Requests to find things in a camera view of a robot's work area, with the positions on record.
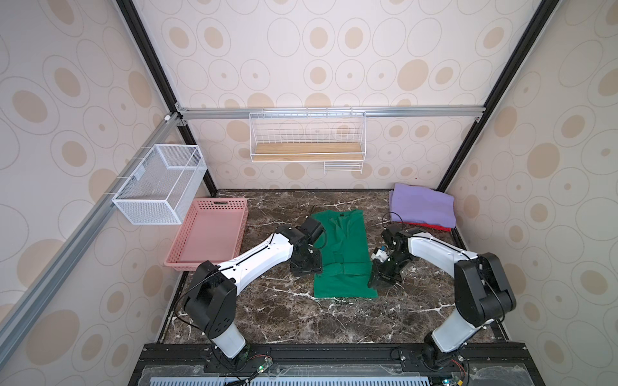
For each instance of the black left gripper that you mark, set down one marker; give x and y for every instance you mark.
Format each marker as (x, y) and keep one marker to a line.
(316, 265)

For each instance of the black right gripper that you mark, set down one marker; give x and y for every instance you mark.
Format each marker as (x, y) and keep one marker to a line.
(386, 268)

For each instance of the green t-shirt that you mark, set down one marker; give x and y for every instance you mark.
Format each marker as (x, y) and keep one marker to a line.
(345, 256)

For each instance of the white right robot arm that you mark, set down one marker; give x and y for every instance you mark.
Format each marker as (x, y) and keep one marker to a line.
(482, 290)

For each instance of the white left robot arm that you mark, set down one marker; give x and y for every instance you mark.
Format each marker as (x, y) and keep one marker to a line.
(211, 300)

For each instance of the folded red t-shirt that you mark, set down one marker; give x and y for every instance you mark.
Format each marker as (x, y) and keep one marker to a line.
(436, 227)

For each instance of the folded purple t-shirt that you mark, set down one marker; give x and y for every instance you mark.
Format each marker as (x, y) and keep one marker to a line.
(422, 206)

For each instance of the pink plastic basket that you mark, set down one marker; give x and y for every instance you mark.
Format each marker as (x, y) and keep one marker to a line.
(212, 231)

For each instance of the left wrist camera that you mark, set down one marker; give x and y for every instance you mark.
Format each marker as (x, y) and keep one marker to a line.
(312, 229)

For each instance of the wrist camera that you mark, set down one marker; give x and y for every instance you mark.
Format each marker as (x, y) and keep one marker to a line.
(312, 229)
(393, 238)

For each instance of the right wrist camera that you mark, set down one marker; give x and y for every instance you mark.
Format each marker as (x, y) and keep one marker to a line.
(393, 238)

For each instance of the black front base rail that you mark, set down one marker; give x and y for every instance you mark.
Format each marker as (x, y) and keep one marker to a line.
(333, 364)

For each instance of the white wire wall shelf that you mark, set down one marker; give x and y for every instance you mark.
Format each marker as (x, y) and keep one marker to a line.
(338, 143)

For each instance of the aluminium wall rail back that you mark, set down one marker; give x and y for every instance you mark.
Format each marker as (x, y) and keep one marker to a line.
(369, 112)

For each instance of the aluminium wall rail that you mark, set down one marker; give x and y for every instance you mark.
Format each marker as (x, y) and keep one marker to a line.
(369, 112)
(23, 317)

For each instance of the white mesh wall basket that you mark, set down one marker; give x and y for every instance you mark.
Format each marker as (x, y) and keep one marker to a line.
(161, 188)

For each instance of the aluminium wall rail left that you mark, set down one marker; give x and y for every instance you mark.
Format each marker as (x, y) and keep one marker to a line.
(23, 317)

